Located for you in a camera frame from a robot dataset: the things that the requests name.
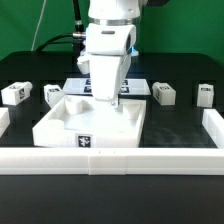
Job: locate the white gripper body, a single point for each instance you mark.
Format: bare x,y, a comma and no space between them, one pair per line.
107,59

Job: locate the white square tabletop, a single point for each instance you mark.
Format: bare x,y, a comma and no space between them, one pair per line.
83,122

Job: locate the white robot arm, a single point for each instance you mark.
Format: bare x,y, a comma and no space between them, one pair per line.
118,12

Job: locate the white marker sheet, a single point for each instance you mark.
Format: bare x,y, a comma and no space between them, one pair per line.
82,86

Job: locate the white U-shaped fence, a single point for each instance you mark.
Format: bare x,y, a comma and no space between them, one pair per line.
45,161

